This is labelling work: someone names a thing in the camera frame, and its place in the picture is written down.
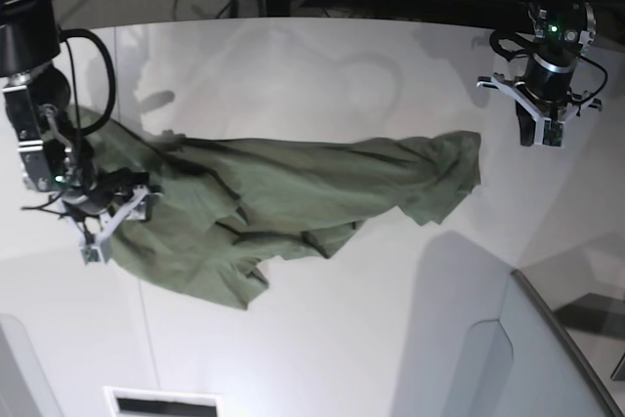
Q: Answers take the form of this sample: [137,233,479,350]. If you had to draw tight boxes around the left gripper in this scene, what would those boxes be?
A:
[516,53,577,146]

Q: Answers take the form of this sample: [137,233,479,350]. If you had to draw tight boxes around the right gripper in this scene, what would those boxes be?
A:
[61,170,149,220]

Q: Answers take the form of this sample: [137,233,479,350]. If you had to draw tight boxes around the green t-shirt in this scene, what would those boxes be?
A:
[88,121,481,310]

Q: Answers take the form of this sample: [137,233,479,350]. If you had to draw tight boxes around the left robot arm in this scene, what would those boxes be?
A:
[516,0,596,147]

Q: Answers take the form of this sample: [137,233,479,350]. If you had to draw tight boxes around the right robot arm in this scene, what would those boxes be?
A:
[1,0,152,222]

